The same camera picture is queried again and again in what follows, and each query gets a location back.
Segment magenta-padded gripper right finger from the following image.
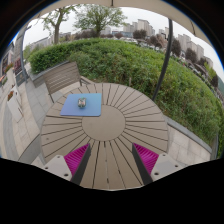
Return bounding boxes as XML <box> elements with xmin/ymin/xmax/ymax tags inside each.
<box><xmin>131</xmin><ymin>142</ymin><xmax>184</xmax><ymax>187</ymax></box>

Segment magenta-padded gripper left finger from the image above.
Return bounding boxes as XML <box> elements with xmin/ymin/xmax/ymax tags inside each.
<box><xmin>40</xmin><ymin>142</ymin><xmax>92</xmax><ymax>187</ymax></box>

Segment transparent computer mouse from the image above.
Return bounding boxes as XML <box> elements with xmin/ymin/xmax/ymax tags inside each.
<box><xmin>77</xmin><ymin>97</ymin><xmax>88</xmax><ymax>109</ymax></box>

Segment blue mouse pad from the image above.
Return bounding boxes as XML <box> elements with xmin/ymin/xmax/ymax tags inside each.
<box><xmin>59</xmin><ymin>92</ymin><xmax>103</xmax><ymax>118</ymax></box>

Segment slatted wooden chair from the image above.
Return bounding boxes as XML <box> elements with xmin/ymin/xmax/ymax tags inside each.
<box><xmin>43</xmin><ymin>60</ymin><xmax>93</xmax><ymax>104</ymax></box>

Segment green hedge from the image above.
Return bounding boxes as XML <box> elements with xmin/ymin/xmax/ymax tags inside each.
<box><xmin>28</xmin><ymin>38</ymin><xmax>224</xmax><ymax>158</ymax></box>

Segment black curved parasol pole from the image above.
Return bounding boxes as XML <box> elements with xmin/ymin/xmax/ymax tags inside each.
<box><xmin>152</xmin><ymin>18</ymin><xmax>174</xmax><ymax>102</ymax></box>

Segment dark sign pillar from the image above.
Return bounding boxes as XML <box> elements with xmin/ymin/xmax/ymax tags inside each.
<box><xmin>13</xmin><ymin>24</ymin><xmax>33</xmax><ymax>86</ymax></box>

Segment thin sparse tree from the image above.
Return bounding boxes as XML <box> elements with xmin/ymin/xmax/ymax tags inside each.
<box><xmin>41</xmin><ymin>4</ymin><xmax>79</xmax><ymax>46</ymax></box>

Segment far apartment buildings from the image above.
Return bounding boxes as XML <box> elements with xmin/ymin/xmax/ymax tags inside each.
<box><xmin>123</xmin><ymin>18</ymin><xmax>214</xmax><ymax>68</ymax></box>

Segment bushy green tree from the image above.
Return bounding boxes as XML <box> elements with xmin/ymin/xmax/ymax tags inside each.
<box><xmin>74</xmin><ymin>3</ymin><xmax>128</xmax><ymax>38</ymax></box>

